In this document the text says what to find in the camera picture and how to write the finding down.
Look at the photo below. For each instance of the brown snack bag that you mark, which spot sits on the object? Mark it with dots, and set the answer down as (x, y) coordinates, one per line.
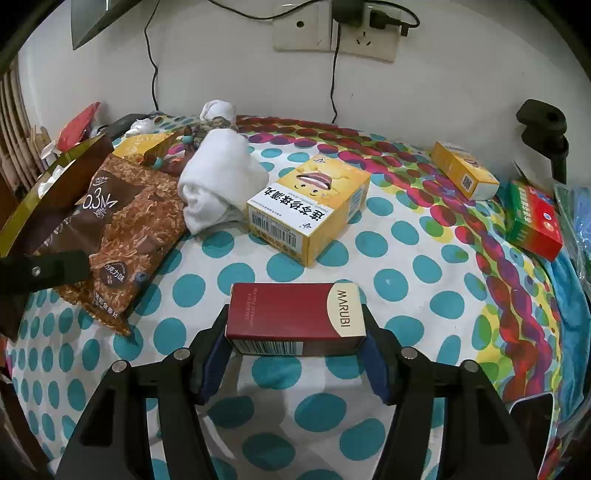
(134, 217)

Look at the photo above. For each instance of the red packet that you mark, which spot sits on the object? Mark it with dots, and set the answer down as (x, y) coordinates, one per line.
(78, 124)

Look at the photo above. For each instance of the brown and gold storage box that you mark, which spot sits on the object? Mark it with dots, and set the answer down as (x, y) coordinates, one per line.
(60, 184)

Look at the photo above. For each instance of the beige round-hole wall socket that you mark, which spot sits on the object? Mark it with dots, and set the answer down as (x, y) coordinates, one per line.
(300, 27)

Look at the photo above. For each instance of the white sock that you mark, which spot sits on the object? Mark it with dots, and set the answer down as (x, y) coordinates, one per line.
(217, 110)

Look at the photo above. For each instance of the large yellow medicine box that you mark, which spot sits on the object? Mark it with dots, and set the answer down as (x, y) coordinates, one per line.
(314, 194)

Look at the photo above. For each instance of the black clamp mount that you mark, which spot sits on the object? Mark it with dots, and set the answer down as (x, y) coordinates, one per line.
(545, 124)

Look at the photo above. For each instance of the black device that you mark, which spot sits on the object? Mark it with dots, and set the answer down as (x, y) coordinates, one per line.
(121, 123)

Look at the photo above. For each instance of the black plug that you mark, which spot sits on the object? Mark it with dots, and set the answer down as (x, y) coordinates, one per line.
(381, 19)

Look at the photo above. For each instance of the black phone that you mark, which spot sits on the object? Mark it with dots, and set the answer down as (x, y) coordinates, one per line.
(531, 415)

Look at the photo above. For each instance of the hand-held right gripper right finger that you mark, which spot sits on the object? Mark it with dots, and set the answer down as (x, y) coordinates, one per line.
(374, 369)

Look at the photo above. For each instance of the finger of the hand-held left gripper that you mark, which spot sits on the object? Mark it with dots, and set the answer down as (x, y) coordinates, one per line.
(41, 272)

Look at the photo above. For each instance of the yellow snack bag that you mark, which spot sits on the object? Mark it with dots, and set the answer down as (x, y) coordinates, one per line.
(131, 147)

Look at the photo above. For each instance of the dark grey panel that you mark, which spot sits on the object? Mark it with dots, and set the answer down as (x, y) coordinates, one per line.
(87, 18)

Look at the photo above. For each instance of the brown-haired doll figure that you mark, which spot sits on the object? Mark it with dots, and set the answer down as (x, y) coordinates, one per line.
(171, 159)

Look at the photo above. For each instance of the green and red box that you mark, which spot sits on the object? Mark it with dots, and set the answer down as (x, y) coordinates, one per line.
(535, 221)

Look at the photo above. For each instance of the crumpled white tissue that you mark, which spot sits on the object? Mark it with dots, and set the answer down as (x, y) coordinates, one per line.
(142, 125)

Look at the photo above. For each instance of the polka dot tablecloth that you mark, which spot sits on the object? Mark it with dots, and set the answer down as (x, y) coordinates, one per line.
(406, 277)

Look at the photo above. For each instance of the beige ribbed panel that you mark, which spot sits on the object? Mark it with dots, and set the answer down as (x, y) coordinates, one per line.
(16, 124)

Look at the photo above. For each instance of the white towel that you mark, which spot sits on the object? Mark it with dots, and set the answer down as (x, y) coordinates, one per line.
(221, 175)

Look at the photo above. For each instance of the dark red carton box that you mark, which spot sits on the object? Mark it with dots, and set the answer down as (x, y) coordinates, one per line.
(286, 309)

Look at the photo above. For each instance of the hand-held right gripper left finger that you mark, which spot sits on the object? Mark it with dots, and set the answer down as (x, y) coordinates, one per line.
(214, 364)

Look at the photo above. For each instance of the black charger adapter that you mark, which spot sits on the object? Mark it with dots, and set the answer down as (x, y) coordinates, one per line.
(348, 9)

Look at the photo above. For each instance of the small yellow medicine box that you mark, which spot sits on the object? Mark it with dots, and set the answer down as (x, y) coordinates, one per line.
(461, 168)

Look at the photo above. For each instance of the beige power wall socket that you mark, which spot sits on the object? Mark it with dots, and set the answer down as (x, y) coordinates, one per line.
(369, 44)

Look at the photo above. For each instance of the blue towel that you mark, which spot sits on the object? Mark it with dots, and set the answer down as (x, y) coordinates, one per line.
(570, 295)

